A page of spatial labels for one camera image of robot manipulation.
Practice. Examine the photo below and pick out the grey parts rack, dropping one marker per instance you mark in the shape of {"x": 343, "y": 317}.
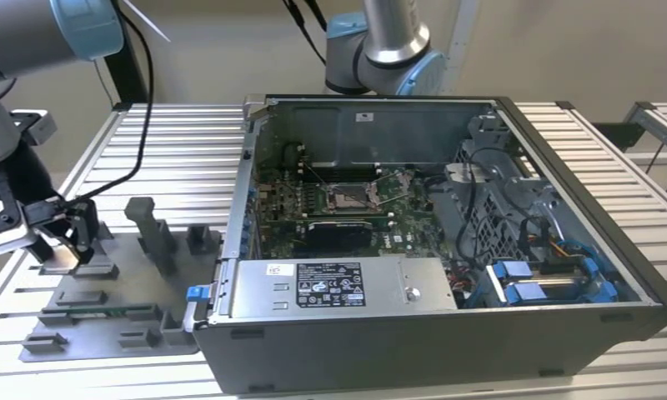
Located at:
{"x": 116, "y": 291}

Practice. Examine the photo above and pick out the metal slat side table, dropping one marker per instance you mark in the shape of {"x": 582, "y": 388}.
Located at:
{"x": 665, "y": 121}

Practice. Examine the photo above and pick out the silver square CPU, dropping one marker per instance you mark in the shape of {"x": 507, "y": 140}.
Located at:
{"x": 67, "y": 258}

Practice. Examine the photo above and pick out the green RAM stick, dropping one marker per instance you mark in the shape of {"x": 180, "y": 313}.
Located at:
{"x": 100, "y": 310}

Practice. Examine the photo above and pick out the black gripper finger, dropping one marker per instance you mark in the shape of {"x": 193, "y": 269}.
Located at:
{"x": 39, "y": 250}
{"x": 85, "y": 229}

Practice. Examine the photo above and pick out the black RAM slots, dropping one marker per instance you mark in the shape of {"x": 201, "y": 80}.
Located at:
{"x": 339, "y": 169}

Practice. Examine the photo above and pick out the CPU socket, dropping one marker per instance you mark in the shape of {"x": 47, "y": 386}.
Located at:
{"x": 347, "y": 196}

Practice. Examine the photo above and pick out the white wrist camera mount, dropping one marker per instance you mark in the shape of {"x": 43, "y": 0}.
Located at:
{"x": 0, "y": 237}

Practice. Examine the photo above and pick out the perforated metal drive cage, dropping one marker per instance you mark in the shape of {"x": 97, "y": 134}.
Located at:
{"x": 495, "y": 216}

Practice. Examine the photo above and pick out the black open PC case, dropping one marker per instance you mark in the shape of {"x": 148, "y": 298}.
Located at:
{"x": 395, "y": 354}

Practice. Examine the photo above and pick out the green motherboard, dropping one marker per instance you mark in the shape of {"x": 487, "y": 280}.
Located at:
{"x": 406, "y": 225}

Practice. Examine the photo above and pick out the black upright post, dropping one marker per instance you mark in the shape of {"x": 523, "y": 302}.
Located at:
{"x": 124, "y": 75}

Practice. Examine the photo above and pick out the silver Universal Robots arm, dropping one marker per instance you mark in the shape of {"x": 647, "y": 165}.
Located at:
{"x": 28, "y": 37}

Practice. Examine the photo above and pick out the blue plastic disk bay clip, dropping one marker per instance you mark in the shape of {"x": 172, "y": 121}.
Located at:
{"x": 598, "y": 279}

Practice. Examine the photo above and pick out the small black box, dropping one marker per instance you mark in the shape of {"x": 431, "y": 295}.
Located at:
{"x": 617, "y": 136}

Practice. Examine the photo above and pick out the silver power supply unit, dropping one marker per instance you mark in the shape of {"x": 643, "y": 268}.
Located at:
{"x": 339, "y": 287}

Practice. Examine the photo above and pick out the blue case latch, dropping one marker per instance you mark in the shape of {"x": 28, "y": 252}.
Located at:
{"x": 197, "y": 292}

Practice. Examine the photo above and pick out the small grey camera box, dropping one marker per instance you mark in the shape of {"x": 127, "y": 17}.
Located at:
{"x": 36, "y": 127}

